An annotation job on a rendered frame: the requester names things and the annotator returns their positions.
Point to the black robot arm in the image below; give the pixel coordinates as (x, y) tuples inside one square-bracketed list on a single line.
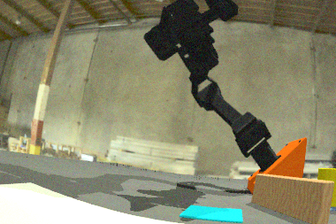
[(248, 130)]

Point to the yellow cup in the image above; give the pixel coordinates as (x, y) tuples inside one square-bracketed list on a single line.
[(328, 174)]

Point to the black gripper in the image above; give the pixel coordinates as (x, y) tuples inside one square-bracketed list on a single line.
[(194, 29)]

